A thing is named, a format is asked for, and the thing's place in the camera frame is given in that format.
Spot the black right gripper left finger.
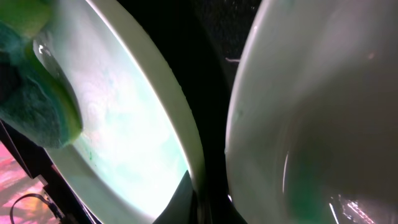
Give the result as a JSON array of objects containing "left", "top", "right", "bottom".
[{"left": 153, "top": 171, "right": 198, "bottom": 224}]

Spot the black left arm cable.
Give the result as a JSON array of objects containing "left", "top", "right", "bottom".
[{"left": 9, "top": 192, "right": 66, "bottom": 224}]

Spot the green scouring sponge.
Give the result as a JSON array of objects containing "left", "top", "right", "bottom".
[{"left": 1, "top": 0, "right": 83, "bottom": 149}]

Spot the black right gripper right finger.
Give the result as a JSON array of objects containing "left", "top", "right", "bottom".
[{"left": 219, "top": 196, "right": 246, "bottom": 224}]

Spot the light green plate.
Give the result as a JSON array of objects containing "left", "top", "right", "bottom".
[{"left": 47, "top": 0, "right": 205, "bottom": 223}]

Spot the white plate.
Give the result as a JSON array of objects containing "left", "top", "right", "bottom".
[{"left": 225, "top": 0, "right": 397, "bottom": 223}]

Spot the dark round tray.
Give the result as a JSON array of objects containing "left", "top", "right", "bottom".
[{"left": 122, "top": 0, "right": 260, "bottom": 223}]

